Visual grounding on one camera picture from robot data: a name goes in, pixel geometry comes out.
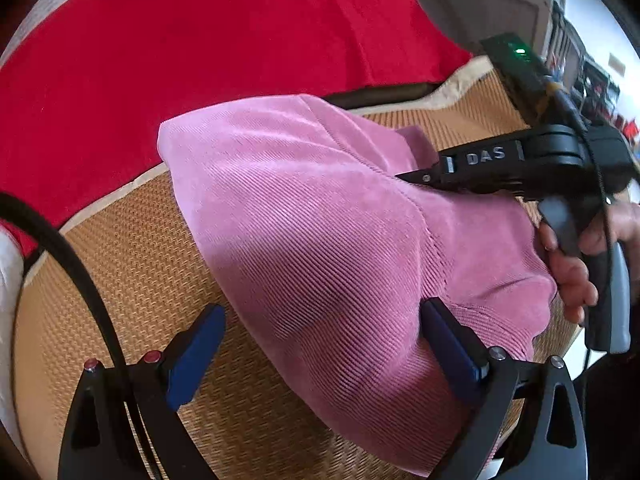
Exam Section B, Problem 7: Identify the woven rattan mat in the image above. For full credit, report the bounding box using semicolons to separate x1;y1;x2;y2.
12;57;583;480

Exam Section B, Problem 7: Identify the white quilted cushion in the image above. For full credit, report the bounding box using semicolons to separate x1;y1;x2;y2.
0;225;26;456

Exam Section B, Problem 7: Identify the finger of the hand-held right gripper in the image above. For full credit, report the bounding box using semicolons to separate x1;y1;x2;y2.
395;166;443;190

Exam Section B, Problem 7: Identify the black sleeved cable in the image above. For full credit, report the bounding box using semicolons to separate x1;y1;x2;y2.
0;192;166;480

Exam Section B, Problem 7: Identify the thin black cable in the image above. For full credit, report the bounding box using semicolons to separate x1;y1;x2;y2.
547;80;616;381

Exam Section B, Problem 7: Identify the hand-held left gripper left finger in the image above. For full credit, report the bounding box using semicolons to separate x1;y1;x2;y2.
57;304;227;480

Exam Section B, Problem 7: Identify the person's right hand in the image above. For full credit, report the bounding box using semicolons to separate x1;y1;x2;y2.
537;202;640;326

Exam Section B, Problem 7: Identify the red blanket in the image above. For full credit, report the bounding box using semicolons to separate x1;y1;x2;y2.
0;0;473;256

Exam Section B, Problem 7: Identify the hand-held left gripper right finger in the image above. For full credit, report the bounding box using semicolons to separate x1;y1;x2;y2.
421;296;588;480

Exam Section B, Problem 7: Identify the pink corduroy jacket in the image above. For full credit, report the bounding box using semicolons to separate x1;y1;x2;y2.
156;94;558;478

